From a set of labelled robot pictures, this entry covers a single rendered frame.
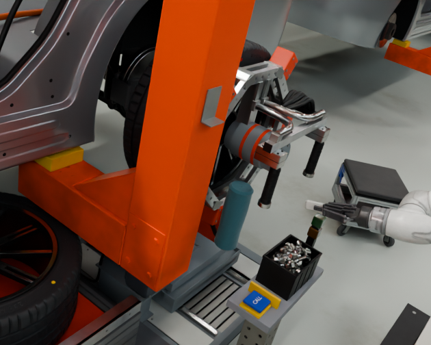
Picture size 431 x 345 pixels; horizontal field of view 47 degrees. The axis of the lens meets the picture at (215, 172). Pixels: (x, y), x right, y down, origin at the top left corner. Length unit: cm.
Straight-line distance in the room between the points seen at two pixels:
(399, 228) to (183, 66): 91
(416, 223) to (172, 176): 82
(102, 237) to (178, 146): 48
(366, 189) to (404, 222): 123
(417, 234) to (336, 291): 102
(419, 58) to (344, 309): 327
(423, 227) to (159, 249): 84
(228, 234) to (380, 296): 120
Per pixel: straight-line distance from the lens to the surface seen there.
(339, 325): 251
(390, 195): 302
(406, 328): 220
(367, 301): 272
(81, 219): 170
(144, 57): 203
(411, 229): 175
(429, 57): 532
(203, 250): 226
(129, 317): 174
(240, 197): 174
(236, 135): 178
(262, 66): 180
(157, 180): 139
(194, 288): 219
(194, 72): 122
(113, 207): 158
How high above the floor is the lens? 161
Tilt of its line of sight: 29 degrees down
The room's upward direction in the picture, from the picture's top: 14 degrees clockwise
